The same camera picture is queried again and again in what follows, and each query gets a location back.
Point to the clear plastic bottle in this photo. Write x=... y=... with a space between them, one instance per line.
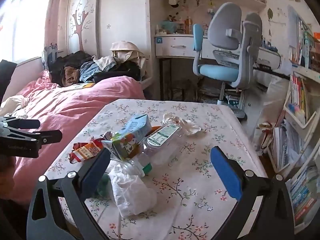
x=163 y=144

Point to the yellow book on bed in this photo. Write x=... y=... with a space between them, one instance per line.
x=79 y=86

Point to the blue grey desk chair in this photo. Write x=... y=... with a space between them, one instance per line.
x=237 y=46

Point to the white desk with drawer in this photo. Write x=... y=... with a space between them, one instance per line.
x=210 y=61

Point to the white tissue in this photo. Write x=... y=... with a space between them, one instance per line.
x=130 y=194

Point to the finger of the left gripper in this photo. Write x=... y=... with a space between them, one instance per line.
x=11 y=137
x=19 y=123

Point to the white plastic bag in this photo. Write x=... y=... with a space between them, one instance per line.
x=272 y=106

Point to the floral tablecloth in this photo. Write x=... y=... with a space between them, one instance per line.
x=192 y=202

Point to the blue milk carton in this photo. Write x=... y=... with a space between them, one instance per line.
x=124 y=142

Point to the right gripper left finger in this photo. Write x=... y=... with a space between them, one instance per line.
x=46 y=219

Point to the white bookshelf with books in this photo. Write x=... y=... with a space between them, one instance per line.
x=296 y=134

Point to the red orange snack bag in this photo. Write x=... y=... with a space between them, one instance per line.
x=83 y=151

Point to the clear crumpled plastic wrapper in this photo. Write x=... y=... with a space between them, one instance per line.
x=188 y=127

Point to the pink duvet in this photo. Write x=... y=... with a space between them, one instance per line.
x=56 y=108

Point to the pile of clothes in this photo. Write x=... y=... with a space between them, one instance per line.
x=80 y=67

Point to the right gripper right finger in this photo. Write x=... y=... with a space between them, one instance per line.
x=274 y=219

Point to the white wardrobe with tree decal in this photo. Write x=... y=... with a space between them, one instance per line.
x=94 y=25

